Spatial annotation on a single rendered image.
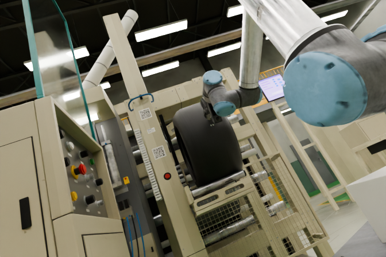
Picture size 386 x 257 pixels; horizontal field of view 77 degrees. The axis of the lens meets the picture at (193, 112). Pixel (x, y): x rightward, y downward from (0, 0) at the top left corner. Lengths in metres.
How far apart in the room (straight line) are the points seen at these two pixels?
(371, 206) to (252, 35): 0.70
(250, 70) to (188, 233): 0.95
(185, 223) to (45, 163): 0.93
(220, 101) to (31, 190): 0.73
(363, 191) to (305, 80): 0.23
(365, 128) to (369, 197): 5.14
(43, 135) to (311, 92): 0.71
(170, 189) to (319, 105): 1.16
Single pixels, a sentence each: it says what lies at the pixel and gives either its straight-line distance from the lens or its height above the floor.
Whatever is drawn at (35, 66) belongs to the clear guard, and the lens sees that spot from 0.98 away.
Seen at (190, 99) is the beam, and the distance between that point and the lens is 2.02.
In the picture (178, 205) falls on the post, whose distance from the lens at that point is 1.51.
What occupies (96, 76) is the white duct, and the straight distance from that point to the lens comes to 2.29.
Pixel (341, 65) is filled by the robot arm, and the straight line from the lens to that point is 0.49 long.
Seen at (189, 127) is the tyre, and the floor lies 1.24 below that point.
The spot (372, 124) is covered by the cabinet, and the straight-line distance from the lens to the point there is 5.82.
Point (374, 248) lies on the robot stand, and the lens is 0.59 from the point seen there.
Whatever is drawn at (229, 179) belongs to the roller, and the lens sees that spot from 1.48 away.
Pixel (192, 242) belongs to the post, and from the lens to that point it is 1.51.
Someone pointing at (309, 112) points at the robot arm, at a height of 0.86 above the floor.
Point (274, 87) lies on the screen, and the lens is 5.60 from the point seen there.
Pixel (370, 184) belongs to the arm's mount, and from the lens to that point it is 0.57.
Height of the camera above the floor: 0.76
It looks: 23 degrees up
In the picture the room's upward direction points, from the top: 24 degrees counter-clockwise
